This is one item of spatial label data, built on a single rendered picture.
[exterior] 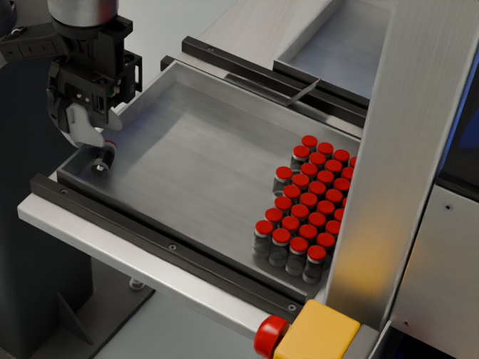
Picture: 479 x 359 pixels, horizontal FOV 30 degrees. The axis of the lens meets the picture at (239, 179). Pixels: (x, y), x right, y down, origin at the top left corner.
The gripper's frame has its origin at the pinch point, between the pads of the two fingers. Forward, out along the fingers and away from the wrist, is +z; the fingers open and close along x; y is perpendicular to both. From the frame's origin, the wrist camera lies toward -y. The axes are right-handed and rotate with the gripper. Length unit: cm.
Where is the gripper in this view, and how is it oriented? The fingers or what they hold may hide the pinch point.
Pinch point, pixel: (79, 137)
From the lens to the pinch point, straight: 111.4
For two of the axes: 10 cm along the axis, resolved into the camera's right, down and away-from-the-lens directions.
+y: 8.6, 4.0, -3.0
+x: 5.0, -6.0, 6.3
